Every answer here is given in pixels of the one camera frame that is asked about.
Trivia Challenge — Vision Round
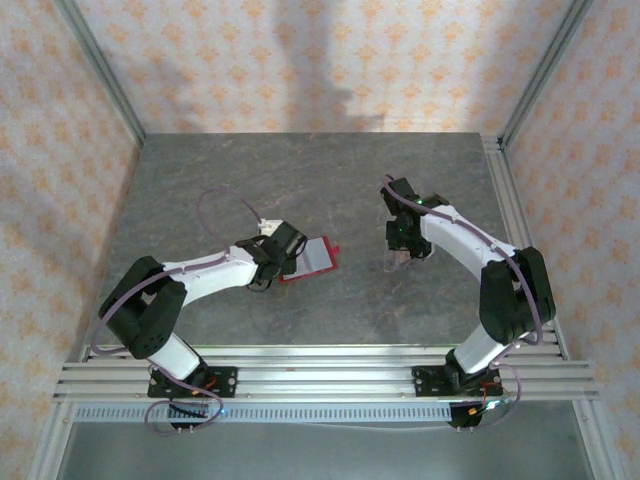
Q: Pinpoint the aluminium corner post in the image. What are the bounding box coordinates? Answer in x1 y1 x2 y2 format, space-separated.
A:
498 0 596 146
53 0 147 147

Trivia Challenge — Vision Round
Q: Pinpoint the arm control board with wires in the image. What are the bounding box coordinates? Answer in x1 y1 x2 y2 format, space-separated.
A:
447 397 516 431

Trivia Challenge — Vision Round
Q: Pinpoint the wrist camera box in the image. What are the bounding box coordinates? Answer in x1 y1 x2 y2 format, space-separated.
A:
257 219 307 257
380 177 419 216

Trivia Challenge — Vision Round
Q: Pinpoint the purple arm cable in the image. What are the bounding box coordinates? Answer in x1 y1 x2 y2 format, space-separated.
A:
382 174 546 432
91 185 265 437

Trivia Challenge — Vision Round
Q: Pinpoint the aluminium frame leg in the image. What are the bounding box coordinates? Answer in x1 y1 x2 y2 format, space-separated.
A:
27 399 76 480
572 399 616 480

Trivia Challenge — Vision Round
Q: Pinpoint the slim aluminium table-edge rail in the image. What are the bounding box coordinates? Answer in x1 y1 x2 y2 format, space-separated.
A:
79 343 571 363

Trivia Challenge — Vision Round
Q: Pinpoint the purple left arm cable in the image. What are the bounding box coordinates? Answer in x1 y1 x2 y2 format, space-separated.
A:
91 185 265 437

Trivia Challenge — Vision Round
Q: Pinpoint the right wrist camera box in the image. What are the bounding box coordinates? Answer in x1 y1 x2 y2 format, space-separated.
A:
380 177 419 216

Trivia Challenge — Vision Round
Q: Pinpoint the clear acrylic card stand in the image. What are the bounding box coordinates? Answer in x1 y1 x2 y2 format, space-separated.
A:
382 247 421 275

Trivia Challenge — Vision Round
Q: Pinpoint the wide aluminium base rail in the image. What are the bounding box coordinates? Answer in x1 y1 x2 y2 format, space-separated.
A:
52 360 601 403

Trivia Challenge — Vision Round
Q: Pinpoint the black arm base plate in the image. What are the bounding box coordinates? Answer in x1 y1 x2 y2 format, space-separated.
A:
411 364 501 399
147 366 238 400

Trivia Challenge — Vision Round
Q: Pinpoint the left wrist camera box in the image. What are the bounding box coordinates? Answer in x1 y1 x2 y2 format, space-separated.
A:
257 219 307 257

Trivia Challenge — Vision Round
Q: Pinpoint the aluminium side rail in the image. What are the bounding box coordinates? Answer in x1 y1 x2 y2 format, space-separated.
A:
480 132 571 361

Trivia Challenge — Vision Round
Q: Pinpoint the slotted grey cable duct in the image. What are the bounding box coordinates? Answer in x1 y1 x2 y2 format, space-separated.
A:
73 404 454 425

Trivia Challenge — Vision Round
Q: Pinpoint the red card holder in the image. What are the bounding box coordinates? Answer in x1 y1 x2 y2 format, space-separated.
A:
278 235 342 285

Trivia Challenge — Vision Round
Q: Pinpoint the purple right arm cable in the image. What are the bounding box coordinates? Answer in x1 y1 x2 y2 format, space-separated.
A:
382 174 546 432

